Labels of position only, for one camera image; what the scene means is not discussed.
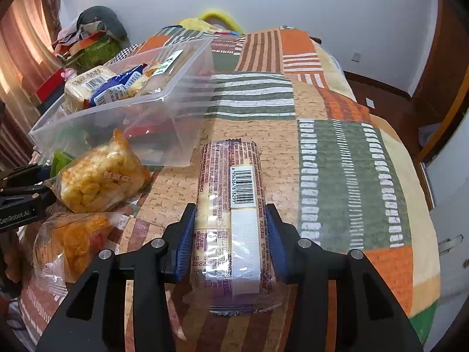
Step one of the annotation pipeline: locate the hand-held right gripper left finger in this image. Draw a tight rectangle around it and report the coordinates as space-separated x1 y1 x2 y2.
35 203 196 352

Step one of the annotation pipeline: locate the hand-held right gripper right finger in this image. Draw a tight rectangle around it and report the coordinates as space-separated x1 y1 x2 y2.
266 203 424 352

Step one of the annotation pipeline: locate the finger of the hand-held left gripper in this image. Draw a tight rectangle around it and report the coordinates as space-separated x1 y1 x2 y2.
0 184 56 207
0 164 52 188

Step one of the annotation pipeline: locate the clear bag of fried snack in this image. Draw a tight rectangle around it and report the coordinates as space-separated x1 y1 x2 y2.
33 211 118 296

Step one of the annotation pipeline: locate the puffed rice bar packet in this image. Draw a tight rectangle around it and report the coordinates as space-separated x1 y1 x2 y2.
43 129 152 214

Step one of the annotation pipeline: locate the cream bread packet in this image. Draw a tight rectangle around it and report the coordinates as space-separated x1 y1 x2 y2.
64 67 116 114

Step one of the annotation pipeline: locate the blue biscuit packet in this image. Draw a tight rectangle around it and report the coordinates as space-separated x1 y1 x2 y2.
89 65 148 108

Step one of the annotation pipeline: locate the clear plastic container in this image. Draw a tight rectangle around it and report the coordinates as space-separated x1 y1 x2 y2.
28 37 217 167

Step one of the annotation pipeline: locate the bright green snack packet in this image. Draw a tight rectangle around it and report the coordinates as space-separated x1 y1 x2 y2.
49 148 86 177

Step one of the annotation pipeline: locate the red box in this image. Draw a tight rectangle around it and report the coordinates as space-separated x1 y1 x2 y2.
35 68 72 103

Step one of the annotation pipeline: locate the patchwork blanket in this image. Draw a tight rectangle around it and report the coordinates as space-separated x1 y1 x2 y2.
18 26 440 352

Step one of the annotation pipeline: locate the orange striped curtain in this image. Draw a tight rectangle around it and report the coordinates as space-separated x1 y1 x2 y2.
0 0 64 177

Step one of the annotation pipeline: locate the green patterned bag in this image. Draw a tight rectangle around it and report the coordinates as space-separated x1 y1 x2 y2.
75 38 123 70

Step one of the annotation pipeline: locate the orange cardboard box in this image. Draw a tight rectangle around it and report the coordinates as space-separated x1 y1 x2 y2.
69 31 107 54

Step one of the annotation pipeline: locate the white door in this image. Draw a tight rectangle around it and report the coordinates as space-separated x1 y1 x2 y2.
418 92 469 341

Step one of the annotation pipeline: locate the yellow cloth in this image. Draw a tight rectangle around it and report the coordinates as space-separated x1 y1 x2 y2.
178 18 213 32

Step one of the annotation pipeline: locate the yellow curved tube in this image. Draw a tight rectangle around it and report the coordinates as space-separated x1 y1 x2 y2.
199 9 243 35

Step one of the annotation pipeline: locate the wooden door frame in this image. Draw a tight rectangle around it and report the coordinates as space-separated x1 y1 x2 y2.
408 0 469 162

